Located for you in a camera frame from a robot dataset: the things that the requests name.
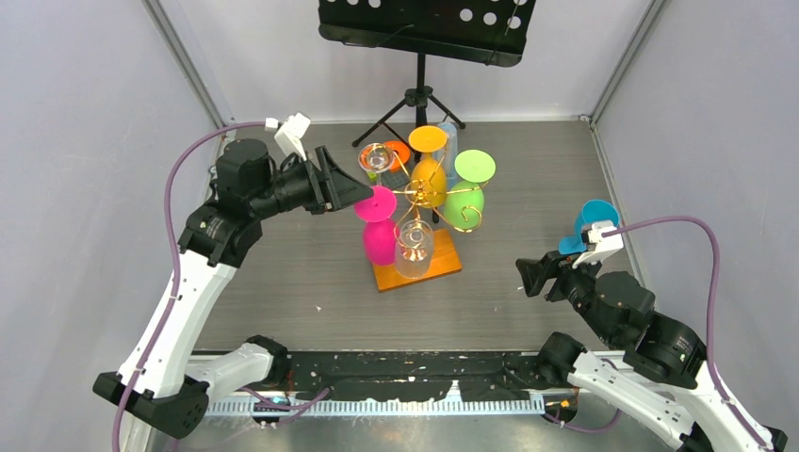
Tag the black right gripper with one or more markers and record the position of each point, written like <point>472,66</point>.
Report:
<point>533,271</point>

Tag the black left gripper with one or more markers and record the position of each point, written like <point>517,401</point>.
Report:
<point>341,188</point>

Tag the orange wine glass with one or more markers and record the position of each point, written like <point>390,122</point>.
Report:
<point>428,178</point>

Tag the gold wire wine glass rack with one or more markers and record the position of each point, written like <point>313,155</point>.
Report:
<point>445,258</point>

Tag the clear wine glass front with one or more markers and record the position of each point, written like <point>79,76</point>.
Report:
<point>414,249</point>

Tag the grey building plate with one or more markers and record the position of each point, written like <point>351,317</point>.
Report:
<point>395,180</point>

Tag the orange ring toy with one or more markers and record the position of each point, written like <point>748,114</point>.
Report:
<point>402,152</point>

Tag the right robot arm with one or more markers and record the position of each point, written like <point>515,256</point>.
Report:
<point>687,412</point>

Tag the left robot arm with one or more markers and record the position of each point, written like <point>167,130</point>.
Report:
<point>157,383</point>

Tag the black music stand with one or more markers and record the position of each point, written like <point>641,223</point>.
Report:
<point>491,33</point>

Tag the blue wine glass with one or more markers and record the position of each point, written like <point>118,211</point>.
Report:
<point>591,212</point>

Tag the clear wine glass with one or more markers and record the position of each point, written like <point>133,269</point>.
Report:
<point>414,249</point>
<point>376,158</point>

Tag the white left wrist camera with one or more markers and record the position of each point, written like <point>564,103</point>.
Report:
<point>289,133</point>

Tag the green wine glass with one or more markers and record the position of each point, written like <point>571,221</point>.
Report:
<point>464,205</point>

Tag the clear wine glass back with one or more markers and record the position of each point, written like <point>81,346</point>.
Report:
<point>376,158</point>

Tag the pink wine glass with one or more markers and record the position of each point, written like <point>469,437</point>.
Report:
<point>378,235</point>

